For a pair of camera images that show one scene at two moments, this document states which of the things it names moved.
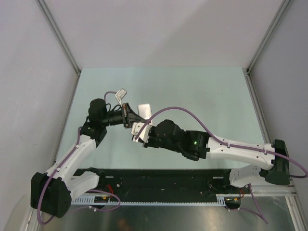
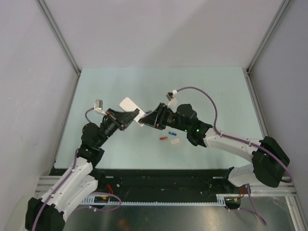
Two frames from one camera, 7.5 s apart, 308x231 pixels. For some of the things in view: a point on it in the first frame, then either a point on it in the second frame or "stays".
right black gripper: (150, 143) -> (150, 119)
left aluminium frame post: (47, 13) stays
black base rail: (160, 182) stays
